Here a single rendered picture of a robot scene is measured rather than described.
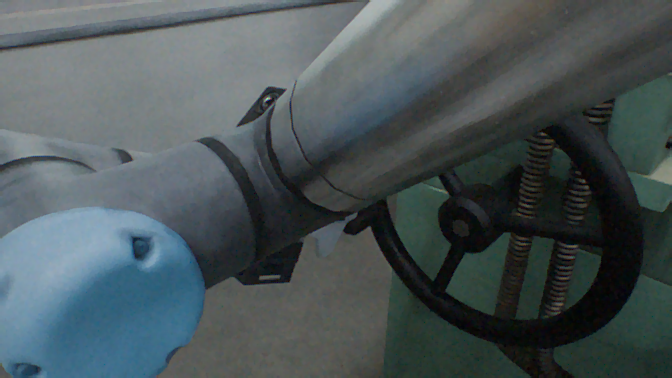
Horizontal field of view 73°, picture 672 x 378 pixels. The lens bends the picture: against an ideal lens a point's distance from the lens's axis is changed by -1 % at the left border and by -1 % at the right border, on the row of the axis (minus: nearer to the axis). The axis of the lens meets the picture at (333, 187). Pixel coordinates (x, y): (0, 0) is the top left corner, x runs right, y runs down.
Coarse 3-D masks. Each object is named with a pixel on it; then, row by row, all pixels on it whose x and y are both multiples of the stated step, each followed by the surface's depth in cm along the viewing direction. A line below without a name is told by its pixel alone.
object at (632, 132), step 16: (656, 80) 37; (624, 96) 39; (640, 96) 38; (656, 96) 37; (624, 112) 40; (640, 112) 39; (656, 112) 38; (608, 128) 41; (624, 128) 40; (640, 128) 39; (656, 128) 38; (624, 144) 40; (640, 144) 40; (656, 144) 39; (624, 160) 41; (640, 160) 40; (656, 160) 40
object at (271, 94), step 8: (272, 88) 39; (280, 88) 39; (264, 96) 38; (272, 96) 38; (256, 104) 38; (264, 104) 37; (248, 112) 39; (256, 112) 38; (264, 112) 37; (248, 120) 38
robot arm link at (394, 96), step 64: (384, 0) 15; (448, 0) 12; (512, 0) 11; (576, 0) 10; (640, 0) 10; (320, 64) 19; (384, 64) 15; (448, 64) 13; (512, 64) 12; (576, 64) 11; (640, 64) 11; (256, 128) 24; (320, 128) 18; (384, 128) 16; (448, 128) 15; (512, 128) 14; (256, 192) 22; (320, 192) 21; (384, 192) 20; (256, 256) 24
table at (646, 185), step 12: (516, 144) 48; (504, 156) 49; (516, 156) 48; (552, 156) 45; (564, 156) 45; (552, 168) 46; (564, 168) 45; (660, 168) 42; (636, 180) 41; (648, 180) 40; (660, 180) 40; (636, 192) 41; (648, 192) 40; (660, 192) 40; (648, 204) 41; (660, 204) 40
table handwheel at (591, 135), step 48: (576, 144) 34; (480, 192) 44; (624, 192) 34; (384, 240) 54; (480, 240) 43; (576, 240) 38; (624, 240) 34; (432, 288) 52; (624, 288) 36; (480, 336) 49; (528, 336) 44; (576, 336) 40
